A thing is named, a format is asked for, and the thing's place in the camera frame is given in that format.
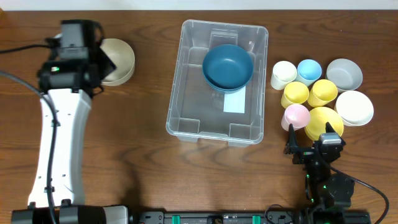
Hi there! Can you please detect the pink cup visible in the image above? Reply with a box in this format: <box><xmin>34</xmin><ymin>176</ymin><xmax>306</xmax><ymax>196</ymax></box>
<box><xmin>281</xmin><ymin>104</ymin><xmax>310</xmax><ymax>131</ymax></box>

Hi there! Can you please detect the cream large bowl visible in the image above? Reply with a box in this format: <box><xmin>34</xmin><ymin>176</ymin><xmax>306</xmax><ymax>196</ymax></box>
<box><xmin>101</xmin><ymin>39</ymin><xmax>136</xmax><ymax>86</ymax></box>

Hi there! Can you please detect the yellow cup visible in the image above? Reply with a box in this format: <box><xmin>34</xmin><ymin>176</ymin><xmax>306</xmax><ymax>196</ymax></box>
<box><xmin>308</xmin><ymin>79</ymin><xmax>338</xmax><ymax>108</ymax></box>
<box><xmin>281</xmin><ymin>82</ymin><xmax>309</xmax><ymax>108</ymax></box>

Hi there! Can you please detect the dark blue bowl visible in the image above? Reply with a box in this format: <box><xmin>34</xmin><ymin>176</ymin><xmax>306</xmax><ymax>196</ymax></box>
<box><xmin>202</xmin><ymin>44</ymin><xmax>254</xmax><ymax>80</ymax></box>
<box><xmin>204</xmin><ymin>75</ymin><xmax>252</xmax><ymax>93</ymax></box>

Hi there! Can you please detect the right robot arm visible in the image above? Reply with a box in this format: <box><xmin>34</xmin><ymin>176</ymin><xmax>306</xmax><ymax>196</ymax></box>
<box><xmin>284</xmin><ymin>123</ymin><xmax>354</xmax><ymax>223</ymax></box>

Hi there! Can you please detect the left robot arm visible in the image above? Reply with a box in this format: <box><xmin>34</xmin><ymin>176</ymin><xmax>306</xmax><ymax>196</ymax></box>
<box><xmin>1</xmin><ymin>20</ymin><xmax>130</xmax><ymax>223</ymax></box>

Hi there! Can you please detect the clear plastic storage container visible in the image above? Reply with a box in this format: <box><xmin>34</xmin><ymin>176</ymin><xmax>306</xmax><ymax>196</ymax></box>
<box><xmin>166</xmin><ymin>19</ymin><xmax>269</xmax><ymax>147</ymax></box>

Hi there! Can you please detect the yellow small bowl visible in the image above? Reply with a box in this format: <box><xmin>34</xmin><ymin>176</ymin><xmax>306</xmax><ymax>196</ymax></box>
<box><xmin>304</xmin><ymin>107</ymin><xmax>344</xmax><ymax>141</ymax></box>

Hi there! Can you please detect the white small bowl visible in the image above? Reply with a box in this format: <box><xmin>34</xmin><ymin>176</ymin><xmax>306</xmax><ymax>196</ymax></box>
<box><xmin>334</xmin><ymin>91</ymin><xmax>374</xmax><ymax>126</ymax></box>

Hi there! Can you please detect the grey small bowl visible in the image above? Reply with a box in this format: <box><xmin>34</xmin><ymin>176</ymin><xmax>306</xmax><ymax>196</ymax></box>
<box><xmin>325</xmin><ymin>58</ymin><xmax>363</xmax><ymax>93</ymax></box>

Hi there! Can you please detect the light blue cup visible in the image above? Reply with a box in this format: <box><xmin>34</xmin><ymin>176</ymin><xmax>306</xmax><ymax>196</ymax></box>
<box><xmin>295</xmin><ymin>59</ymin><xmax>322</xmax><ymax>86</ymax></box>

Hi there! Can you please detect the white label sticker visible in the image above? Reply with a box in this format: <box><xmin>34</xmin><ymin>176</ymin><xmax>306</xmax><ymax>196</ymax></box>
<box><xmin>223</xmin><ymin>87</ymin><xmax>246</xmax><ymax>113</ymax></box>

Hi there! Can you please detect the cream white cup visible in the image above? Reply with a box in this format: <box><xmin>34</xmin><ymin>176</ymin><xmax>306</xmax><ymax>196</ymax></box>
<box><xmin>271</xmin><ymin>61</ymin><xmax>297</xmax><ymax>90</ymax></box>

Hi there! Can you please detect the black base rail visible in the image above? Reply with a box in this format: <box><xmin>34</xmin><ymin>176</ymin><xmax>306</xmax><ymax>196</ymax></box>
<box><xmin>130</xmin><ymin>210</ymin><xmax>371</xmax><ymax>224</ymax></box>

